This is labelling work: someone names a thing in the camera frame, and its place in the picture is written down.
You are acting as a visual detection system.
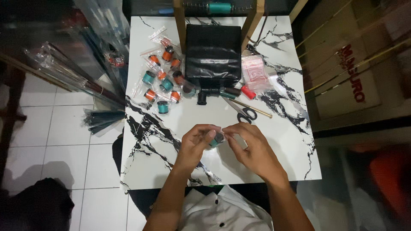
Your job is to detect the person's left hand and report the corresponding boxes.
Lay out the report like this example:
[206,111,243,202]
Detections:
[174,124,222,172]

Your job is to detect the tall bundle of bagged rods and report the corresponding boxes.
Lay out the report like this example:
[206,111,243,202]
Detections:
[73,0,130,84]

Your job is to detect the bundle of dark green rods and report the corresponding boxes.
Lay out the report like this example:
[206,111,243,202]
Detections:
[83,108,126,135]

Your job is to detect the black plastic-wrapped box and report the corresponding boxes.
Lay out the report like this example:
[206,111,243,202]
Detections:
[185,24,242,89]

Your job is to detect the white button shirt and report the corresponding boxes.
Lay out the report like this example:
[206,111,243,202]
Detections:
[177,185,274,231]

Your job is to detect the thin brass rod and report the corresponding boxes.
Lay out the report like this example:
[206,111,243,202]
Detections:
[229,98,273,118]

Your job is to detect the bundle of rods in plastic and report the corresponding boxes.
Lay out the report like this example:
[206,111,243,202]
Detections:
[23,41,126,110]

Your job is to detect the red thread spool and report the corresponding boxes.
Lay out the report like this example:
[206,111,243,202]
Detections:
[241,85,257,100]

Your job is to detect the person's right hand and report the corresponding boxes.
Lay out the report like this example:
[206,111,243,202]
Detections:
[222,122,288,184]

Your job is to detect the stack of small zip bags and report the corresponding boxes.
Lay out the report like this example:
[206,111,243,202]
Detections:
[241,55,274,92]

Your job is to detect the bagged red spools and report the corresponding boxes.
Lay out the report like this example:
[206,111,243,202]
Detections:
[107,52,126,68]

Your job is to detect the wooden frame stand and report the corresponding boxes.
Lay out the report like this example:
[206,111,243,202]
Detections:
[173,0,266,54]

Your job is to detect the black-handled scissors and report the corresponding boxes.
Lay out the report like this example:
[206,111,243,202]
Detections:
[222,96,258,124]

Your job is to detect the orange object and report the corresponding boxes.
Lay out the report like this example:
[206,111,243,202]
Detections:
[369,150,411,220]

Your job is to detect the large teal thread spool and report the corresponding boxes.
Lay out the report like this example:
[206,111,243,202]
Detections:
[208,2,232,15]

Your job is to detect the cardboard carton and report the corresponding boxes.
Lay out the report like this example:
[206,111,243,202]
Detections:
[295,0,411,130]

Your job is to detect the pile of bagged thread spools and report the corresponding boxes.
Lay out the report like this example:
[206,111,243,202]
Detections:
[133,27,197,115]

